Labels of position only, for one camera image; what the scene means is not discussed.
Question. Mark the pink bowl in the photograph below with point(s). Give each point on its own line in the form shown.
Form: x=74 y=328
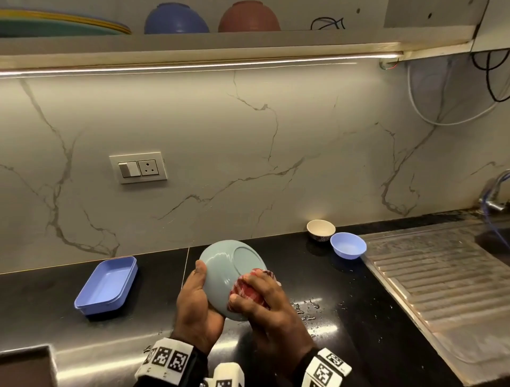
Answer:
x=249 y=18

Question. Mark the steel faucet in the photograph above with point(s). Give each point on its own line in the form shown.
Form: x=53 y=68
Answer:
x=494 y=205

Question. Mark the teal bowl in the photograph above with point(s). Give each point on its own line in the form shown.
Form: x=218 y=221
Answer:
x=223 y=267

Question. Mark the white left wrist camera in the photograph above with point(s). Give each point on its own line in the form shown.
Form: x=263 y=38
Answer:
x=225 y=376

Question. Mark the steel sink with drainboard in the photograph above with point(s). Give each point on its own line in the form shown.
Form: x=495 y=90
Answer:
x=438 y=279

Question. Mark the red checkered cloth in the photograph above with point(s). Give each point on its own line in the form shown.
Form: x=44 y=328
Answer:
x=245 y=289

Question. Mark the yellow plate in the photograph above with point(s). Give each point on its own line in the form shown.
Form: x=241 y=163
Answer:
x=103 y=26
x=87 y=19

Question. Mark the LED light strip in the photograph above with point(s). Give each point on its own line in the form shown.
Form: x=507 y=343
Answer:
x=199 y=65

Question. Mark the blue rectangular tray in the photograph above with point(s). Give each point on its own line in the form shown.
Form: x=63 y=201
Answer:
x=105 y=285

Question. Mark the person's right hand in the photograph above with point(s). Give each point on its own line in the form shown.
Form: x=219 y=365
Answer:
x=279 y=331

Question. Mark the teal plate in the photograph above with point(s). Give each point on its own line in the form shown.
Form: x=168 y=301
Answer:
x=48 y=28

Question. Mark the small blue bowl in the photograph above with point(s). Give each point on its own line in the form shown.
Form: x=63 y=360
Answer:
x=347 y=245

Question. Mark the person's left hand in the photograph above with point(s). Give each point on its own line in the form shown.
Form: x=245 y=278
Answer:
x=195 y=315

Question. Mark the large blue bowl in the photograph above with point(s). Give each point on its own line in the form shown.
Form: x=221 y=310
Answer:
x=175 y=20

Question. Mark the white wall switch socket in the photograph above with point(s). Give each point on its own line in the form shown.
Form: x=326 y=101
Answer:
x=147 y=167

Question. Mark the small cream bowl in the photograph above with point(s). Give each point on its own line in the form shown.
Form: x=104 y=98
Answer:
x=320 y=228

